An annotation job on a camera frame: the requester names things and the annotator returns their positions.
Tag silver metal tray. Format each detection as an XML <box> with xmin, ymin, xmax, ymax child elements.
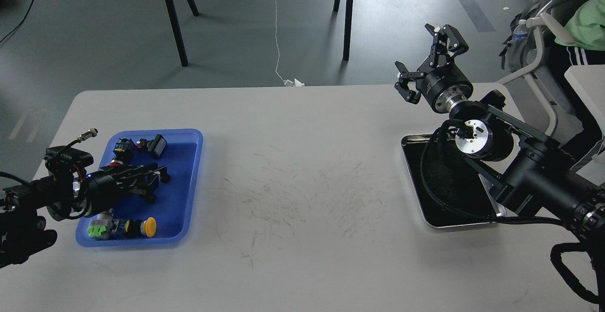
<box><xmin>401</xmin><ymin>135</ymin><xmax>507</xmax><ymax>228</ymax></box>

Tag black stand leg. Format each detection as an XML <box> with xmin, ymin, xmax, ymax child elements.
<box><xmin>164</xmin><ymin>0</ymin><xmax>199</xmax><ymax>67</ymax></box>
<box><xmin>333</xmin><ymin>0</ymin><xmax>354</xmax><ymax>61</ymax></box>

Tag green white connector switch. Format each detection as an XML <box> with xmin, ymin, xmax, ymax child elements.
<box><xmin>86</xmin><ymin>208</ymin><xmax>114</xmax><ymax>240</ymax></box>

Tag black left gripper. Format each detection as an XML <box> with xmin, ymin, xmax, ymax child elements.
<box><xmin>71</xmin><ymin>163</ymin><xmax>168</xmax><ymax>217</ymax></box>

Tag white chair frame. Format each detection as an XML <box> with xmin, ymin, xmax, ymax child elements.
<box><xmin>497</xmin><ymin>9</ymin><xmax>581</xmax><ymax>136</ymax></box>

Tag person in green shirt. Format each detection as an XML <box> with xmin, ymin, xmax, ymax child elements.
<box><xmin>547</xmin><ymin>0</ymin><xmax>605</xmax><ymax>78</ymax></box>

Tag grey backpack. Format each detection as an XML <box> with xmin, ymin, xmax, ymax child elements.
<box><xmin>500</xmin><ymin>0</ymin><xmax>551</xmax><ymax>72</ymax></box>

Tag red push button switch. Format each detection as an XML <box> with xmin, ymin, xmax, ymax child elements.
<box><xmin>107</xmin><ymin>139</ymin><xmax>137</xmax><ymax>168</ymax></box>

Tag white floor cable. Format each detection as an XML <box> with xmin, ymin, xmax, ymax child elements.
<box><xmin>259</xmin><ymin>0</ymin><xmax>305</xmax><ymax>87</ymax></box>

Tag yellow push button switch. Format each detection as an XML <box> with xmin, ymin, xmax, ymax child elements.
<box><xmin>115</xmin><ymin>217</ymin><xmax>157</xmax><ymax>239</ymax></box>

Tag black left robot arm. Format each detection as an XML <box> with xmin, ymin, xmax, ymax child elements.
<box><xmin>1</xmin><ymin>163</ymin><xmax>171</xmax><ymax>267</ymax></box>

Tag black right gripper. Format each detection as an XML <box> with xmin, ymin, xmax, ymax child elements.
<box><xmin>395</xmin><ymin>23</ymin><xmax>474</xmax><ymax>114</ymax></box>

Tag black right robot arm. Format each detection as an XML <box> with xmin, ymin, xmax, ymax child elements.
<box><xmin>395</xmin><ymin>24</ymin><xmax>605</xmax><ymax>311</ymax></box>

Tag plastic water bottle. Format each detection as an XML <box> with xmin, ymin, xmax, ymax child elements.
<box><xmin>511</xmin><ymin>19</ymin><xmax>529</xmax><ymax>42</ymax></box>

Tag black square button switch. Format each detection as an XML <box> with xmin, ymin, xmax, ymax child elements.
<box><xmin>135</xmin><ymin>134</ymin><xmax>168</xmax><ymax>159</ymax></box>

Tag white side table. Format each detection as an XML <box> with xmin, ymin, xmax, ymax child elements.
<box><xmin>564</xmin><ymin>65</ymin><xmax>605</xmax><ymax>133</ymax></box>

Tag blue plastic tray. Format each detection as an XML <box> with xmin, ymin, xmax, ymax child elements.
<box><xmin>74</xmin><ymin>129</ymin><xmax>203</xmax><ymax>247</ymax></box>

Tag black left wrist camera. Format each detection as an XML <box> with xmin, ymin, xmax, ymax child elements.
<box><xmin>44</xmin><ymin>128</ymin><xmax>99</xmax><ymax>173</ymax></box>

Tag black right stand leg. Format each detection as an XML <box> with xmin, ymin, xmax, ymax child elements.
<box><xmin>333</xmin><ymin>0</ymin><xmax>354</xmax><ymax>61</ymax></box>

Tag black left stand leg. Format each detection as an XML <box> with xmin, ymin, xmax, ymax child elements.
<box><xmin>164</xmin><ymin>0</ymin><xmax>199</xmax><ymax>67</ymax></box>

